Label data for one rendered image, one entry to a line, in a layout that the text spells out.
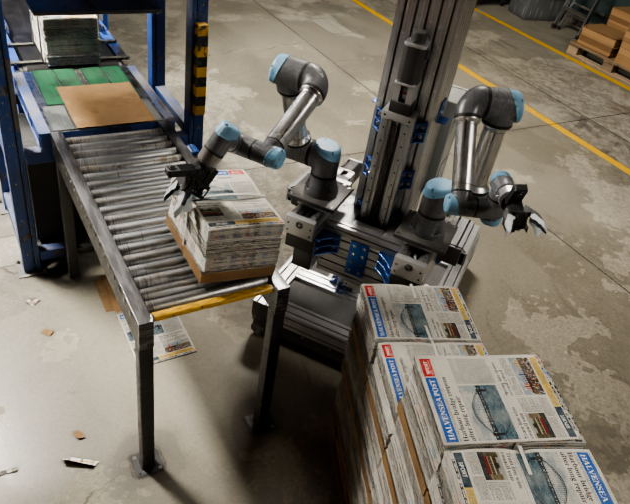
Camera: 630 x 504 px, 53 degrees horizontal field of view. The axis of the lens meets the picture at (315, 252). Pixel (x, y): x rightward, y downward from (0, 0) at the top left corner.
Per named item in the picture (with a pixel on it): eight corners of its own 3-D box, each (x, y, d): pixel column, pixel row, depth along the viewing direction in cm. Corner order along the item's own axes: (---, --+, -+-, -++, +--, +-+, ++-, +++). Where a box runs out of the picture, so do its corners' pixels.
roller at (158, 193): (205, 195, 277) (206, 186, 274) (94, 214, 255) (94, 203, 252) (201, 189, 280) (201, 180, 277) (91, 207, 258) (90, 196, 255)
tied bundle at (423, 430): (513, 406, 195) (540, 354, 181) (555, 494, 172) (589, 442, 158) (395, 408, 188) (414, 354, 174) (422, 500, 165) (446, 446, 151)
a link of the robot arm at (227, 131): (246, 134, 214) (235, 130, 206) (227, 160, 216) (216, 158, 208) (229, 120, 215) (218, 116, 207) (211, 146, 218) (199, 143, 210)
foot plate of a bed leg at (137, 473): (169, 470, 254) (169, 468, 253) (134, 483, 247) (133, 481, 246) (159, 443, 262) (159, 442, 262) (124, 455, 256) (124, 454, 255)
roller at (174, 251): (239, 246, 254) (243, 243, 249) (120, 271, 232) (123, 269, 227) (236, 234, 254) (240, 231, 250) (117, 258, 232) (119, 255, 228)
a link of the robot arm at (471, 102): (460, 76, 227) (449, 212, 223) (489, 80, 228) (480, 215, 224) (449, 87, 239) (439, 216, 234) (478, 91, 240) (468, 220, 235)
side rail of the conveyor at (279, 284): (287, 311, 236) (291, 286, 229) (274, 314, 234) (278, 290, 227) (167, 141, 324) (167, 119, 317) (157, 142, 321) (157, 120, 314)
